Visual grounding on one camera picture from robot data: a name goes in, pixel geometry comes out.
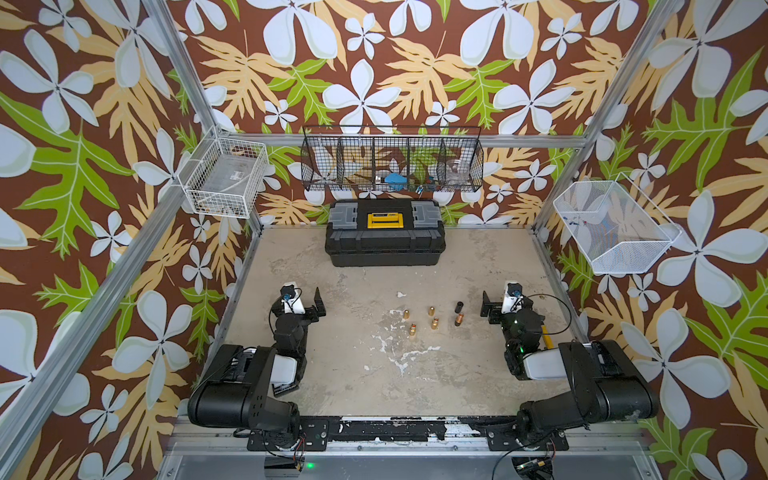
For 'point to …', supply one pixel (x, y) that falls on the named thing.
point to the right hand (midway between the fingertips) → (500, 291)
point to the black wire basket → (388, 158)
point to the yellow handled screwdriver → (547, 338)
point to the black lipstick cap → (458, 307)
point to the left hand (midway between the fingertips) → (302, 288)
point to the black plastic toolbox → (385, 232)
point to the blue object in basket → (396, 181)
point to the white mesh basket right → (618, 228)
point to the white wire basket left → (224, 176)
